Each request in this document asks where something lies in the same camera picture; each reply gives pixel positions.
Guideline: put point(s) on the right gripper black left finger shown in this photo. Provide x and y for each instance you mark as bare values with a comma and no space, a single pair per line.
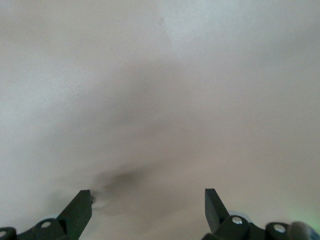
75,220

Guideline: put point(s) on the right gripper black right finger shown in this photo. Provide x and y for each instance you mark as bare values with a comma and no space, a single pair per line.
215,215

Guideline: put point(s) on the brown table cover mat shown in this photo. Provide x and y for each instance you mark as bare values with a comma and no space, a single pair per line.
160,75

